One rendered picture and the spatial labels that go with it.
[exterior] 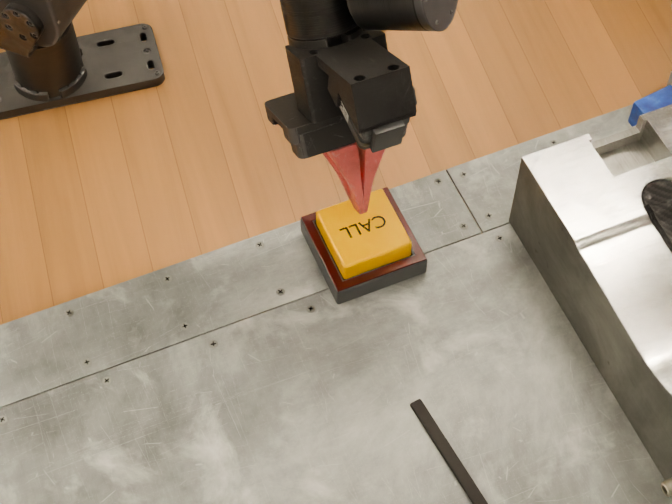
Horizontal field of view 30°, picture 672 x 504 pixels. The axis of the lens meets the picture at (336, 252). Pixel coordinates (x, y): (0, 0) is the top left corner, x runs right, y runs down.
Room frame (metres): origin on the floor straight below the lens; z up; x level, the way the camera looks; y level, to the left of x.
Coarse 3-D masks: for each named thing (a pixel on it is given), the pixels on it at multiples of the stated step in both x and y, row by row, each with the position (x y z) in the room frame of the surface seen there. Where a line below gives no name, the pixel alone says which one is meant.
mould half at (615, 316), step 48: (576, 144) 0.60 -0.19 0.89; (528, 192) 0.58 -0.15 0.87; (576, 192) 0.56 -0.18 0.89; (624, 192) 0.56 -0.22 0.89; (528, 240) 0.56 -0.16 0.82; (576, 240) 0.51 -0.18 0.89; (624, 240) 0.52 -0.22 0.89; (576, 288) 0.50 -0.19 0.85; (624, 288) 0.48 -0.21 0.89; (624, 336) 0.44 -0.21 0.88; (624, 384) 0.42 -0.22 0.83
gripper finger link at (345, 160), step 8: (352, 144) 0.57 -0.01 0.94; (328, 152) 0.57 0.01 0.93; (336, 152) 0.56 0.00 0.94; (344, 152) 0.56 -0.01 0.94; (352, 152) 0.56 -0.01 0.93; (328, 160) 0.59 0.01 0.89; (336, 160) 0.56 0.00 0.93; (344, 160) 0.56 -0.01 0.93; (352, 160) 0.56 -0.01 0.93; (336, 168) 0.59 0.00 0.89; (344, 168) 0.56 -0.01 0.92; (352, 168) 0.56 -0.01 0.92; (344, 176) 0.56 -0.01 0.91; (352, 176) 0.56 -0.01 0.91; (360, 176) 0.56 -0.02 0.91; (344, 184) 0.58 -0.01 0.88; (352, 184) 0.56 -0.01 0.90; (360, 184) 0.56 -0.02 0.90; (352, 192) 0.56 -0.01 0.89; (360, 192) 0.56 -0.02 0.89; (352, 200) 0.57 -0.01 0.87; (360, 200) 0.56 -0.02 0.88; (360, 208) 0.56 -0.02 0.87
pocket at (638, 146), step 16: (640, 128) 0.63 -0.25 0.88; (592, 144) 0.62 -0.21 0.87; (608, 144) 0.62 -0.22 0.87; (624, 144) 0.62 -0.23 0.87; (640, 144) 0.63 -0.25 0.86; (656, 144) 0.61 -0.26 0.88; (608, 160) 0.61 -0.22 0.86; (624, 160) 0.61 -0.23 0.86; (640, 160) 0.61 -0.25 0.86; (656, 160) 0.61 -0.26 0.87
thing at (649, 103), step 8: (664, 88) 0.70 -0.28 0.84; (648, 96) 0.69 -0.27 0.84; (656, 96) 0.69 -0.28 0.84; (664, 96) 0.69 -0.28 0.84; (640, 104) 0.69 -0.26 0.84; (648, 104) 0.69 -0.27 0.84; (656, 104) 0.69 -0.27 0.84; (664, 104) 0.69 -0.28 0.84; (632, 112) 0.69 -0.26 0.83; (640, 112) 0.68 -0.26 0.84; (632, 120) 0.68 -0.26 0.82
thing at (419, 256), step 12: (396, 204) 0.60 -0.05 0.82; (312, 216) 0.58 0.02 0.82; (312, 228) 0.57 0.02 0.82; (408, 228) 0.57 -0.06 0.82; (324, 252) 0.55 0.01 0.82; (420, 252) 0.55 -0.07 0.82; (324, 264) 0.54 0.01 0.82; (396, 264) 0.54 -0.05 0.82; (408, 264) 0.54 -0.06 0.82; (336, 276) 0.53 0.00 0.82; (360, 276) 0.53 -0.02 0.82; (372, 276) 0.53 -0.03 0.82; (336, 288) 0.52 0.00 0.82
